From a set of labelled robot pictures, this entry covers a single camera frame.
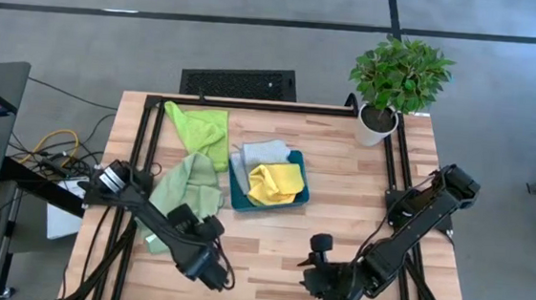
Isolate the black aluminium frame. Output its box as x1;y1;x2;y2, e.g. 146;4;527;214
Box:
53;84;487;300

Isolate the black floor cable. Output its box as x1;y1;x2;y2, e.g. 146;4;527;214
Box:
25;75;120;112

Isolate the grey waffle microfiber towel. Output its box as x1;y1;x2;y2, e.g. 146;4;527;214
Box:
226;136;293;201

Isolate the black perforated panel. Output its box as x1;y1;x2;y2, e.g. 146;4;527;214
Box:
179;61;300;104

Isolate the white paper sheet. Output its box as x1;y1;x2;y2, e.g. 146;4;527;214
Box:
44;174;89;243

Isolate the yellow microfiber towel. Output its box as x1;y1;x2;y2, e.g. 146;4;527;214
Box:
246;161;307;210

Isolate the green leafy plant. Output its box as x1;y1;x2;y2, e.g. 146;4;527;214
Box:
346;31;459;120

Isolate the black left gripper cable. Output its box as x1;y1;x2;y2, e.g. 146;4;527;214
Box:
211;248;239;293

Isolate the black power strip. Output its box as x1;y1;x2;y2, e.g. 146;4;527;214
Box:
35;150;98;181

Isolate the teal plastic bin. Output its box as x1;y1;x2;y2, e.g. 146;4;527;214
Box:
223;144;315;219

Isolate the pale green microfiber towel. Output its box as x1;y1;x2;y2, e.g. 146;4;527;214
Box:
134;147;228;261

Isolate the yellow cable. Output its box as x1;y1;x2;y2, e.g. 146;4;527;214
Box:
19;125;82;170

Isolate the white plant pot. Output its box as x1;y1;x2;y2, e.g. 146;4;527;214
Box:
353;101;401;151

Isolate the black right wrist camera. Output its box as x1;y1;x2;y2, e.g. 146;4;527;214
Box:
310;232;334;255

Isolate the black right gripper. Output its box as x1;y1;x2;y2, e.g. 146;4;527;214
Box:
298;257;361;300

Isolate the lime green microfiber towel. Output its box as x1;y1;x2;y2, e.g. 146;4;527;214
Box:
159;99;234;175

